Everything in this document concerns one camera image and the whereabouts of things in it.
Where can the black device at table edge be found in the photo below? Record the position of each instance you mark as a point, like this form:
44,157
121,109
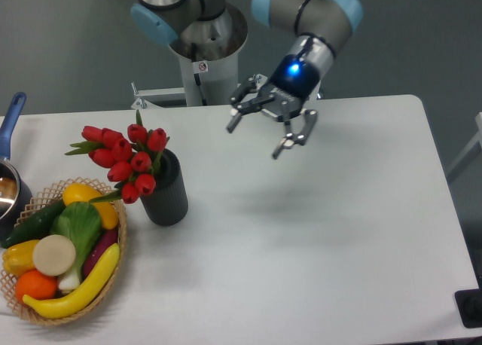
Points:
469,306

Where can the green cucumber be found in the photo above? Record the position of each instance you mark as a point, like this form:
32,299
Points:
35,226

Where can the purple eggplant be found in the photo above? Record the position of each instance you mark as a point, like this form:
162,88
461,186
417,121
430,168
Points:
106,239

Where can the red tulip bouquet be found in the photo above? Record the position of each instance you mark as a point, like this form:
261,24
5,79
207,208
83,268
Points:
133,160

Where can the woven wicker basket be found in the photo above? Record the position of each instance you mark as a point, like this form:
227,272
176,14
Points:
43,198

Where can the dark grey ribbed vase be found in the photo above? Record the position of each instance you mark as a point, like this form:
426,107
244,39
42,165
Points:
168,203

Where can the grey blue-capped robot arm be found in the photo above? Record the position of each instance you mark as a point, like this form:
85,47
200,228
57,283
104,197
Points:
321,27

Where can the green bok choy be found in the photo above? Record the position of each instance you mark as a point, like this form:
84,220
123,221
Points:
80,222

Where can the white frame at right edge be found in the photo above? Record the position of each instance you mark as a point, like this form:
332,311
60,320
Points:
469,153

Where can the white metal base bracket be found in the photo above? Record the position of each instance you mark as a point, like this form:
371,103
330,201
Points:
144,99

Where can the beige round disc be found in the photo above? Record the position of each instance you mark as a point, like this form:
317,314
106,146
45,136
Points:
54,255

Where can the long yellow banana squash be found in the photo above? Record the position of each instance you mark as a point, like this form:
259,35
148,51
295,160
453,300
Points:
84,294

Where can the orange fruit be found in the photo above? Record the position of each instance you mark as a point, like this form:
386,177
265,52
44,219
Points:
36,285

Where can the yellow bell pepper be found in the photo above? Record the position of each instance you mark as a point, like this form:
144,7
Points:
18,259

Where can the blue-handled saucepan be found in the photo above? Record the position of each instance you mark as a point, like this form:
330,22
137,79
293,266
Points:
15,194

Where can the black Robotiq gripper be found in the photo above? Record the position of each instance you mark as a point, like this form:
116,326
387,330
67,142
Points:
293,81

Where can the yellow lemon squash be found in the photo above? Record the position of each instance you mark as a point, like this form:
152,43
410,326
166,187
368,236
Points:
83,194

